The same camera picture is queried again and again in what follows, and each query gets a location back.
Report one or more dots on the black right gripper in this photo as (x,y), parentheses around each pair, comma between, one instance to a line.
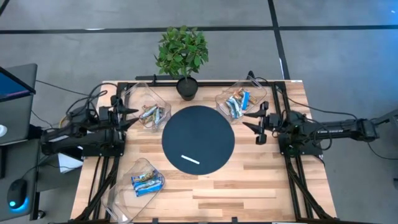
(272,122)

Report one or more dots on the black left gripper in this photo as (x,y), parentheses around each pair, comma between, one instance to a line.
(109,118)

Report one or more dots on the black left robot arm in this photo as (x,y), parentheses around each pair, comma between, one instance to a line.
(77,140)

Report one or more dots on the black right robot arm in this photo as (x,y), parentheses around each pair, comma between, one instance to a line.
(329,132)

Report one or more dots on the clear plastic bin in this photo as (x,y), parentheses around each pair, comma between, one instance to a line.
(133,99)
(124,202)
(253,86)

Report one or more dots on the round dark blue woven mat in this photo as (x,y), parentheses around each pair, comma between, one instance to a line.
(199,133)

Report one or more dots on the white paper sheet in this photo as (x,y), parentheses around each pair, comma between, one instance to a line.
(70,165)

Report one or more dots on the green plant in black pot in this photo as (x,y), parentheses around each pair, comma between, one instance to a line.
(182,49)

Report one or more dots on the computer monitor blue screen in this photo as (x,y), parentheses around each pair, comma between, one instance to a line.
(12,87)

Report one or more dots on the white round object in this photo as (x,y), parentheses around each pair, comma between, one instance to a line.
(1,130)

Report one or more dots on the grey metal stand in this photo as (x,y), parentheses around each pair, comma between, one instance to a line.
(388,116)

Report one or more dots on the black computer mouse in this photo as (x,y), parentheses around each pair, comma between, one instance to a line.
(17,193)

